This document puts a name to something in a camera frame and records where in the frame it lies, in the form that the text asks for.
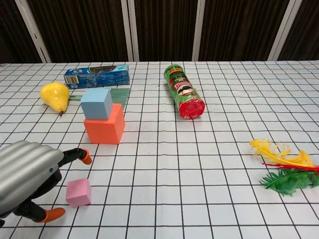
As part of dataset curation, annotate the orange foam cube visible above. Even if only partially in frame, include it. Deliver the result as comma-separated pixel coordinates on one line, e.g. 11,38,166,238
83,103,126,145

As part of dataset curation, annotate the colourful feather shuttlecock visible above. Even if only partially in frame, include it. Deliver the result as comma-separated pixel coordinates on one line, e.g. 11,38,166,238
250,138,319,196

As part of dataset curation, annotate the white double partition post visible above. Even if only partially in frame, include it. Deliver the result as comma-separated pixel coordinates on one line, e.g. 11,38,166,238
121,0,140,62

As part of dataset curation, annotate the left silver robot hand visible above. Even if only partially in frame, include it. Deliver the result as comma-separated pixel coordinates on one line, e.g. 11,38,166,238
0,140,92,224

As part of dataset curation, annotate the blue foam cube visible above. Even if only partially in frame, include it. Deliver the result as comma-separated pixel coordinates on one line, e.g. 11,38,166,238
80,88,113,120

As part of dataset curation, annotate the green chips can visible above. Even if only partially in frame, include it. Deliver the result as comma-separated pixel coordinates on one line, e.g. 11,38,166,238
163,64,206,120

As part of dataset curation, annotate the white checkered tablecloth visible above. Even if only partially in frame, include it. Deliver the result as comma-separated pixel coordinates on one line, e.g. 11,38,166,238
0,59,319,239

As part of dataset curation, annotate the yellow plastic pear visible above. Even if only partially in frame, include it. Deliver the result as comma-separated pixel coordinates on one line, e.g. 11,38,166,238
39,82,71,117

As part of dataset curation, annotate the blue cookie box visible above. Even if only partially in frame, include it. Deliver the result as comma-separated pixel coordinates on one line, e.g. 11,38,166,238
63,64,131,90

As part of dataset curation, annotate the pink foam cube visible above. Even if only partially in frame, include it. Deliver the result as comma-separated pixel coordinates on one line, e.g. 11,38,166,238
65,178,92,209

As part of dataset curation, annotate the green plastic comb brush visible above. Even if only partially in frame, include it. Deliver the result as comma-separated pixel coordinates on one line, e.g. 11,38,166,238
68,87,132,110

